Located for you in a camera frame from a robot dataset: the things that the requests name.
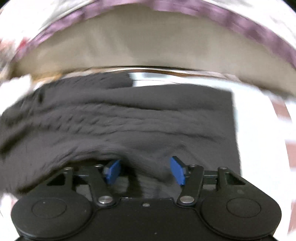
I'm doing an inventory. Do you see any beige bed base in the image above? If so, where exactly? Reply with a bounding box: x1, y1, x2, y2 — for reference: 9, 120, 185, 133
14, 5, 296, 98

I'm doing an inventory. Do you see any dark grey knit sweater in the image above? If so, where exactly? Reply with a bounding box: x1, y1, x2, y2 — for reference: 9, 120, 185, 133
0, 72, 242, 200

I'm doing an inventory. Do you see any quilted bedspread with purple ruffle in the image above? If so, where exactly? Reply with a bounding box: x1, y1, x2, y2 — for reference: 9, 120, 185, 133
0, 0, 296, 77

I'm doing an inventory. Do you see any checkered floor mat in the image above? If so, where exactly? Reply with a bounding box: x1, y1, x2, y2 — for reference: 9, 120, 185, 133
0, 70, 296, 241

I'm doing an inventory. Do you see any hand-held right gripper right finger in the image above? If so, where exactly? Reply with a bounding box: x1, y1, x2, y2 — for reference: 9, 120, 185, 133
170, 156, 247, 207

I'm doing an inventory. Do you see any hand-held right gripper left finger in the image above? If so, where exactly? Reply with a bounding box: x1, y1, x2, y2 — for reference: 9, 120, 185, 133
46, 159, 121, 207

